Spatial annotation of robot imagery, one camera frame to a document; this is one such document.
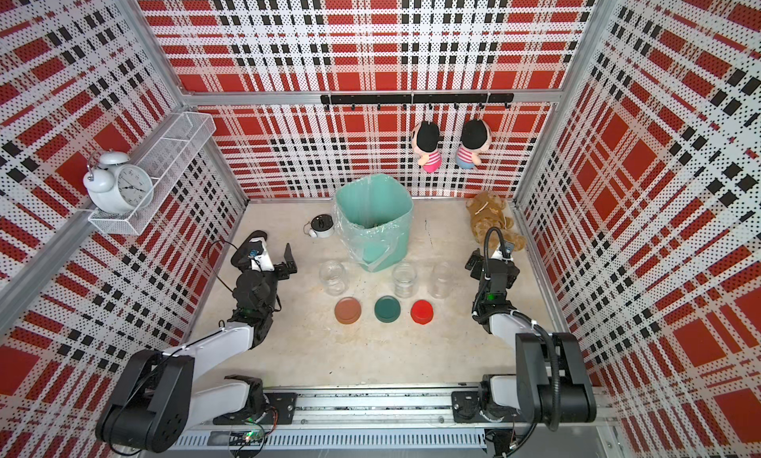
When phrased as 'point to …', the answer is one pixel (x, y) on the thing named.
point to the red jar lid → (421, 311)
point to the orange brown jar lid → (348, 310)
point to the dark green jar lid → (387, 308)
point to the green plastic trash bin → (395, 255)
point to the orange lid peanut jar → (333, 275)
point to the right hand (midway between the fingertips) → (495, 254)
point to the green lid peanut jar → (404, 275)
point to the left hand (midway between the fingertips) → (278, 246)
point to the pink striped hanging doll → (425, 141)
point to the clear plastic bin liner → (371, 211)
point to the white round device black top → (321, 226)
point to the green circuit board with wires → (254, 436)
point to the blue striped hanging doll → (476, 136)
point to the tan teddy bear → (487, 213)
